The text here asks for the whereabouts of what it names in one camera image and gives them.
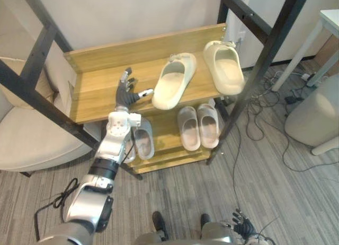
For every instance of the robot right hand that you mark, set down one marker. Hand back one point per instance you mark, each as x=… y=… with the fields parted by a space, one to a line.
x=245 y=225

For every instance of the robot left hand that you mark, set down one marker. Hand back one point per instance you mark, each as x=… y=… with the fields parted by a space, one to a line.
x=126 y=96

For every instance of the robot left arm silver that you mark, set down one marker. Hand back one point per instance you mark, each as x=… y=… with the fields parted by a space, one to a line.
x=111 y=147

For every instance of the wooden shoe rack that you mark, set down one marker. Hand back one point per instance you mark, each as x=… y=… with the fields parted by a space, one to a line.
x=106 y=78

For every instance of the grey pink fuzzy slipper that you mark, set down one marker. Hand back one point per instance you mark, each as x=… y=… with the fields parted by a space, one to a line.
x=209 y=128
x=189 y=131

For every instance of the white upholstered armchair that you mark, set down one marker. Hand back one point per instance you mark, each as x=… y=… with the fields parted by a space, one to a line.
x=31 y=139

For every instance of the cream foam slipper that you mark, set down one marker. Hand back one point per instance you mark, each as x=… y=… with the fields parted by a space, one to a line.
x=229 y=75

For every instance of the white round stool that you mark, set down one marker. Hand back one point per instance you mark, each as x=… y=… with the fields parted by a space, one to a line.
x=315 y=117

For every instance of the black power adapter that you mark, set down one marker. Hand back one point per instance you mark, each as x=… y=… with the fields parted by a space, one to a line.
x=290 y=99

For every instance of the white power strip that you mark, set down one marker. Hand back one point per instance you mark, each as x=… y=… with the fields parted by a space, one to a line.
x=307 y=77

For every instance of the white table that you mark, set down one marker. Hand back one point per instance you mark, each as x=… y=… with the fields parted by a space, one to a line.
x=328 y=22

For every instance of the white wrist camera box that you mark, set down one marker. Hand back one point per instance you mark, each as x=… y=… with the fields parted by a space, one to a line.
x=135 y=119

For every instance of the black metal frame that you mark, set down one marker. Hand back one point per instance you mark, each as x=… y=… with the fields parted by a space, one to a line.
x=39 y=51

